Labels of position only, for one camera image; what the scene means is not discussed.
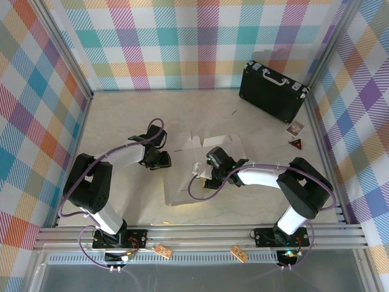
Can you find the cardboard folding box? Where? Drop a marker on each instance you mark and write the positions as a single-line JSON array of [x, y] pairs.
[[182, 182]]

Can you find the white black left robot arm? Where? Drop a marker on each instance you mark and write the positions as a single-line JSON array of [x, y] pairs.
[[127, 156]]

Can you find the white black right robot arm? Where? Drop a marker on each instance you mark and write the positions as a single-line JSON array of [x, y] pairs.
[[261, 176]]

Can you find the wide aluminium extrusion beam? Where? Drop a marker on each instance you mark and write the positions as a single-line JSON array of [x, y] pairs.
[[197, 235]]

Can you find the orange printed tag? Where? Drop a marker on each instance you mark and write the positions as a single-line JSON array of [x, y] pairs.
[[239, 253], [163, 252]]

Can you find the red black triangle piece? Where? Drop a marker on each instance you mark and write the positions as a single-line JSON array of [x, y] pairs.
[[296, 145]]

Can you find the small picture card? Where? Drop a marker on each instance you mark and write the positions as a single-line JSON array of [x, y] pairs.
[[294, 128]]

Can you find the grey metal tray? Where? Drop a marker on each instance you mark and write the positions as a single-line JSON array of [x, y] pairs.
[[212, 280]]

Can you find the small black controller board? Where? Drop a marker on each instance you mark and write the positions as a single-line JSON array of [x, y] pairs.
[[121, 258], [290, 255]]

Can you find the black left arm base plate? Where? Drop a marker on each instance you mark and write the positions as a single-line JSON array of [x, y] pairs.
[[136, 235]]

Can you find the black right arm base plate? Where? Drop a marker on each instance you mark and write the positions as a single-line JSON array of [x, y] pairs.
[[264, 237]]

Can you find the aluminium side rail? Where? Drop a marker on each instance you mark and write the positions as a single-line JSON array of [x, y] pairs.
[[79, 130], [324, 152]]

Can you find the aluminium corner post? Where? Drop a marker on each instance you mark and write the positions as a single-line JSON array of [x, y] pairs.
[[332, 45], [64, 45]]

